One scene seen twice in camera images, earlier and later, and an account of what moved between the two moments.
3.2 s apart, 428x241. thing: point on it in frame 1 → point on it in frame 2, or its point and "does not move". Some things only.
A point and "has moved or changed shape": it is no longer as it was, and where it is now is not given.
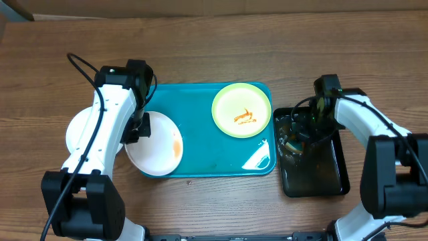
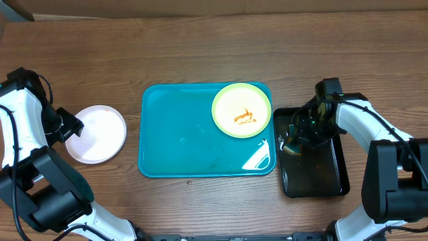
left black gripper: [145, 131] → [74, 126]
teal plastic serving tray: [207, 151] does not move
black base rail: [304, 236] does not move
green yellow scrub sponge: [289, 146] has moved or changed shape
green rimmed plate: [241, 110] does not move
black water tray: [320, 170] does not move
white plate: [160, 153] has moved or changed shape
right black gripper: [303, 130] does not move
